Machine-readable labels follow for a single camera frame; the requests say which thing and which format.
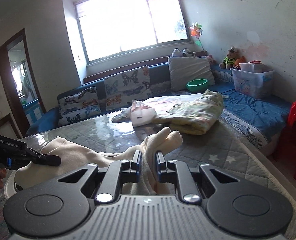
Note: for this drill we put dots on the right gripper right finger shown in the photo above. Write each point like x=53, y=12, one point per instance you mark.
x=177, y=173

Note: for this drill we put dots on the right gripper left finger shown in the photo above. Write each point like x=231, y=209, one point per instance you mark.
x=115, y=176

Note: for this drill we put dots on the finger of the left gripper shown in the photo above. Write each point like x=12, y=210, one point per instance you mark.
x=42, y=159

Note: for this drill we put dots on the cream fleece garment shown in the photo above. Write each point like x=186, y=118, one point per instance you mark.
x=74, y=156

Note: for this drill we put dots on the white cloth beside bag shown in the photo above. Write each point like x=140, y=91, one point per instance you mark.
x=123, y=116

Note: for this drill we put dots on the yellow floral folded blanket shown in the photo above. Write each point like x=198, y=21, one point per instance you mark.
x=191, y=114

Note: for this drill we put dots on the pink white plastic bag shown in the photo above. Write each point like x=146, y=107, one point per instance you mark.
x=141, y=114

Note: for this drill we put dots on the small butterfly cushion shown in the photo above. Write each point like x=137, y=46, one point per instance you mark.
x=78, y=107

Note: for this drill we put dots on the large butterfly cushion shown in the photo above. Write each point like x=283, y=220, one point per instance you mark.
x=124, y=87

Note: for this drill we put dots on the green plastic bowl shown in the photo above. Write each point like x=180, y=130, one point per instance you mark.
x=197, y=85

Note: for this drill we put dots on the blue sofa bench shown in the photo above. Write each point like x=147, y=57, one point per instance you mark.
x=259, y=120

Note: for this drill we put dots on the grey pillow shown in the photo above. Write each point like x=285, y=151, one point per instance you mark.
x=185, y=69

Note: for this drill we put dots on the black white plush toy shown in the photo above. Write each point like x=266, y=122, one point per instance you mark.
x=183, y=53

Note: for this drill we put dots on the clear plastic storage bin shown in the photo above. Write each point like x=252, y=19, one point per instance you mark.
x=254, y=80

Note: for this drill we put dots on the teddy bear green vest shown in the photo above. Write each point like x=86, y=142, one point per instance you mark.
x=229, y=61

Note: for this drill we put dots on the orange plush toy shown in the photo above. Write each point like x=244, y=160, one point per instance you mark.
x=237, y=63

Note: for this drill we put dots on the colourful pinwheel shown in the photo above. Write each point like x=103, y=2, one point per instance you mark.
x=196, y=31

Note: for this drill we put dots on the window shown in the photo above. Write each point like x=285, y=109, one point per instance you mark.
x=111, y=27

